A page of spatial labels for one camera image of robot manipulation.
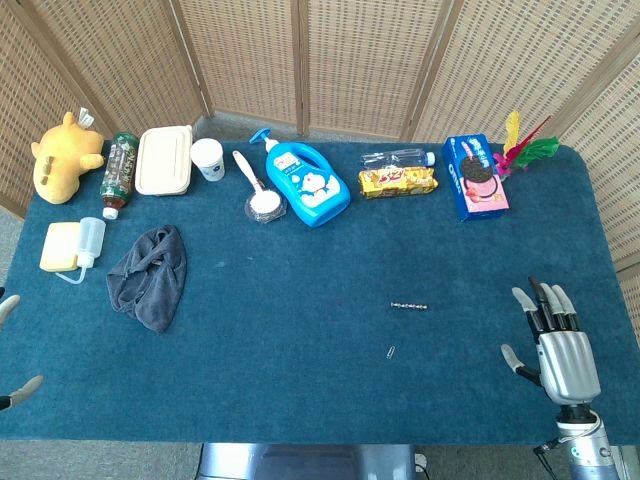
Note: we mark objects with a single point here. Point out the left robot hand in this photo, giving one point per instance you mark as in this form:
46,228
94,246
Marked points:
12,350

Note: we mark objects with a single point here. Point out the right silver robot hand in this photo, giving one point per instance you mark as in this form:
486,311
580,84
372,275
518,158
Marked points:
567,362

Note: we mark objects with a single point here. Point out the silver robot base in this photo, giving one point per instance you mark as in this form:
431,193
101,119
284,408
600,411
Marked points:
305,462

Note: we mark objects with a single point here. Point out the yellow sponge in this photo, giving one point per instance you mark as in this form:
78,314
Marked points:
59,246

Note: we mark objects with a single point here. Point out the translucent squeeze wash bottle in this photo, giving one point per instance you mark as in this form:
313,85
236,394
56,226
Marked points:
89,245

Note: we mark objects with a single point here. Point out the dark grey cloth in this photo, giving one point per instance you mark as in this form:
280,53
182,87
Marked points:
147,277

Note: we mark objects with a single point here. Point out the metal paper clip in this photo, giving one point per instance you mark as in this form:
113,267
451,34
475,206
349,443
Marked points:
390,351

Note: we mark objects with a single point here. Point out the yellow plush toy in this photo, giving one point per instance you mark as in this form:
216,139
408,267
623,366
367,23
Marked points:
62,162

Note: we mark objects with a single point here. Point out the blue Oreo box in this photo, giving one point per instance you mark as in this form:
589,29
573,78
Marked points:
475,177

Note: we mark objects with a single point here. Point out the green tea bottle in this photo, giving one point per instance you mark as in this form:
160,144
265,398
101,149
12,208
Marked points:
120,172

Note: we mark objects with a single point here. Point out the colourful feather shuttlecock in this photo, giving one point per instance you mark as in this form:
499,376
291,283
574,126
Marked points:
522,150

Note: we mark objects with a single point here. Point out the beige lunch box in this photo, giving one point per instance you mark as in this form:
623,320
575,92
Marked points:
164,161

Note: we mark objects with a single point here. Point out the yellow biscuit pack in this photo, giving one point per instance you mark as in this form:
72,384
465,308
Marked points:
397,182

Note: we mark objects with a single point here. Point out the blue table mat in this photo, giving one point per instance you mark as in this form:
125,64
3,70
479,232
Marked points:
310,320

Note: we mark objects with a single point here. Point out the clear empty water bottle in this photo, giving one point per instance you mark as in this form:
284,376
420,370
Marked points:
395,158

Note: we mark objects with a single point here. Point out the white paper cup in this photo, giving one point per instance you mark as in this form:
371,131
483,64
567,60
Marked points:
208,159

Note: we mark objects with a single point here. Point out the blue detergent pump bottle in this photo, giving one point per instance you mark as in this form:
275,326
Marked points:
305,182

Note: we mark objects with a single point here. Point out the woven bamboo folding screen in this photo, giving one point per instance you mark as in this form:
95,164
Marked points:
320,60

